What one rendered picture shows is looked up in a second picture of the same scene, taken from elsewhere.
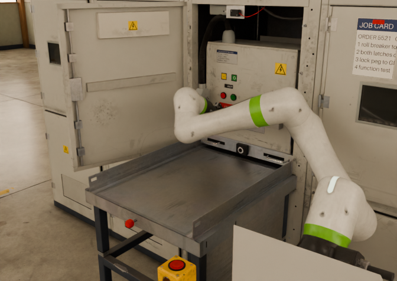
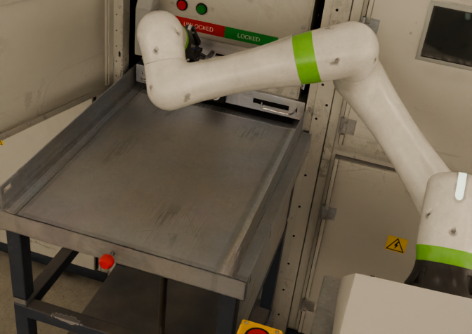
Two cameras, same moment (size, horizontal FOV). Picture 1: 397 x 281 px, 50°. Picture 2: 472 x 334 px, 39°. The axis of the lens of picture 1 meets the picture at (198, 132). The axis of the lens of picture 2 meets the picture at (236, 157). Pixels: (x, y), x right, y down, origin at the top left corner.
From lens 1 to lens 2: 0.61 m
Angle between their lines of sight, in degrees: 27
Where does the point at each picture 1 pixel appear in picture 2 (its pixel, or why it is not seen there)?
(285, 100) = (358, 48)
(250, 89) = not seen: outside the picture
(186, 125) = (175, 83)
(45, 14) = not seen: outside the picture
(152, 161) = (79, 130)
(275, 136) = not seen: hidden behind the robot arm
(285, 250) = (437, 301)
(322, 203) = (451, 216)
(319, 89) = (361, 6)
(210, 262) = not seen: hidden behind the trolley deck
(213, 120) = (227, 76)
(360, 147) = (417, 94)
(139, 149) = (39, 106)
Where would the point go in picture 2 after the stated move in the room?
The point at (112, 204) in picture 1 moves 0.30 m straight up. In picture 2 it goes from (58, 230) to (53, 114)
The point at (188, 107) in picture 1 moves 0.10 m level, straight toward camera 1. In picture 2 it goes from (173, 50) to (187, 69)
